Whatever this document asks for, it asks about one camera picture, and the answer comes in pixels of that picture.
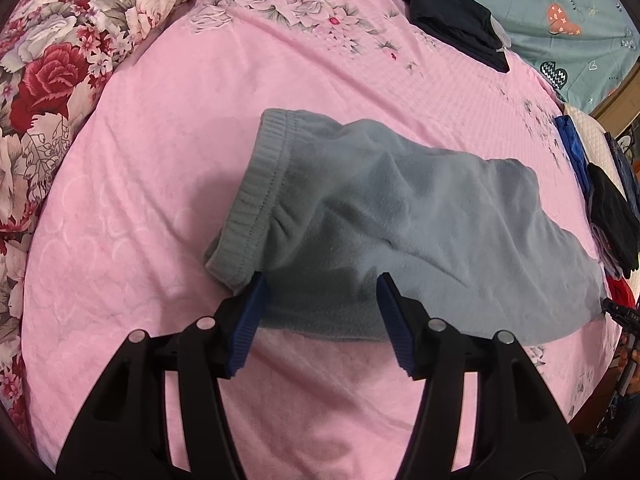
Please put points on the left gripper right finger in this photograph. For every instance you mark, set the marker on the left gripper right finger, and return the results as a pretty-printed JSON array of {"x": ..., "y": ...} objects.
[{"x": 520, "y": 432}]

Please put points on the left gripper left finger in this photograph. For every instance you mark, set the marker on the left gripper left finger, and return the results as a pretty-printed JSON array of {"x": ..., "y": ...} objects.
[{"x": 121, "y": 430}]

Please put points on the grey fleece pants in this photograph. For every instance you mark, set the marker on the grey fleece pants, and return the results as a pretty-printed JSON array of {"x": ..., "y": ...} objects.
[{"x": 325, "y": 208}]

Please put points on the black garment in pile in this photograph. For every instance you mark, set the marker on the black garment in pile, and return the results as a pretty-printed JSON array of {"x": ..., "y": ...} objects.
[{"x": 611, "y": 214}]

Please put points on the pink floral bed sheet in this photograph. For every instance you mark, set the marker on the pink floral bed sheet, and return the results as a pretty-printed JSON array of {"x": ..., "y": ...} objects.
[{"x": 149, "y": 179}]

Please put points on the blue garment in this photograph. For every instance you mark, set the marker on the blue garment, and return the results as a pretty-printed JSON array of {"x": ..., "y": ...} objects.
[{"x": 575, "y": 152}]

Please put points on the white textured cloth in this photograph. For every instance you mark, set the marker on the white textured cloth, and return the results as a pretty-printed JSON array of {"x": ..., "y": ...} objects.
[{"x": 591, "y": 133}]

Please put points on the wooden headboard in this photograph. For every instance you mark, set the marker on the wooden headboard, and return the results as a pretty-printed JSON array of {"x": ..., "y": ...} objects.
[{"x": 619, "y": 110}]

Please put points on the red floral quilt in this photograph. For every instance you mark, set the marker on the red floral quilt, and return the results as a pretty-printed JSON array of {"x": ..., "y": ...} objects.
[{"x": 56, "y": 58}]

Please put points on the teal heart pattern pillow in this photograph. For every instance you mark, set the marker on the teal heart pattern pillow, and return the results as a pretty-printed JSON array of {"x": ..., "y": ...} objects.
[{"x": 584, "y": 48}]

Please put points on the folded black garment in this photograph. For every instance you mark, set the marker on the folded black garment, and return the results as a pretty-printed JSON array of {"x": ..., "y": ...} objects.
[{"x": 465, "y": 25}]

